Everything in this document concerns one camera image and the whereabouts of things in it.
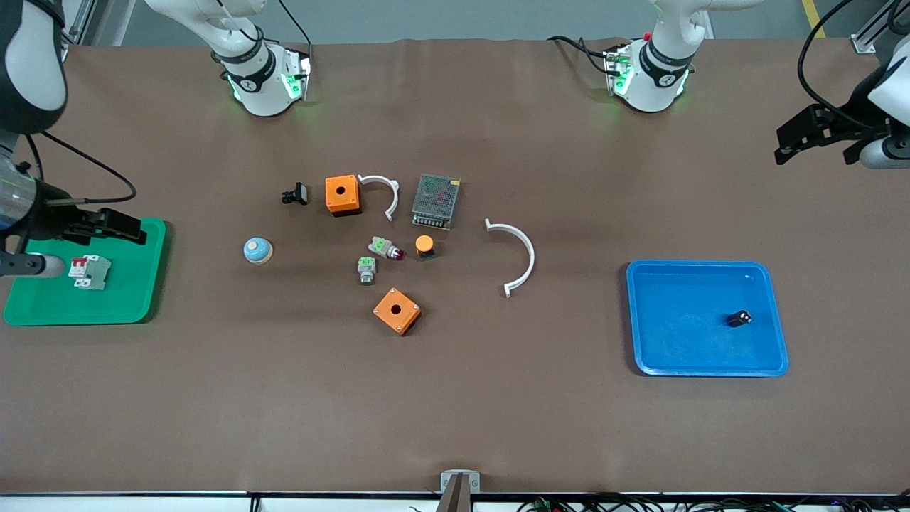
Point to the white red circuit breaker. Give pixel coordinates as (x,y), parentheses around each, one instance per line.
(96,274)

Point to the grey metal table bracket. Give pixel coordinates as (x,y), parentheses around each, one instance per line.
(460,483)

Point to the green pushbutton switch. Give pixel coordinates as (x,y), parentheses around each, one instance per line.
(367,269)

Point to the aluminium profile frame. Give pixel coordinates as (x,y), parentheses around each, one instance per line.
(871,32)
(78,21)

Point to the small black clip part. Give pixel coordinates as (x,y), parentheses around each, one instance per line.
(297,193)

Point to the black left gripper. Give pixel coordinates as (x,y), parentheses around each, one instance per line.
(847,126)

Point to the orange one-hole button box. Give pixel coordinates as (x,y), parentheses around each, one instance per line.
(334,200)
(387,313)

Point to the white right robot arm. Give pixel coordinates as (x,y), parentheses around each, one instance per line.
(259,78)

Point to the red indicator lamp switch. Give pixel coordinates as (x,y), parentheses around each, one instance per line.
(380,247)

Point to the blue plastic tray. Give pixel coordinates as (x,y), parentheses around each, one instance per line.
(675,327)

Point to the metal mesh power supply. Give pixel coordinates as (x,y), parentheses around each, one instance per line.
(435,201)

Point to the blue white dome bell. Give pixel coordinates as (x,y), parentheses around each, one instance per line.
(257,249)

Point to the black cylindrical capacitor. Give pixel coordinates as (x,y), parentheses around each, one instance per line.
(738,319)

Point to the orange buzzer with black base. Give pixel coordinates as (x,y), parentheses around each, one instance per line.
(424,244)

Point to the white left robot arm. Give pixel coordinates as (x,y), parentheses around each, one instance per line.
(650,78)

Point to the green plastic tray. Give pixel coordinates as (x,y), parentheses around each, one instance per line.
(128,299)

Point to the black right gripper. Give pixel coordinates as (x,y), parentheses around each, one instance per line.
(51,219)

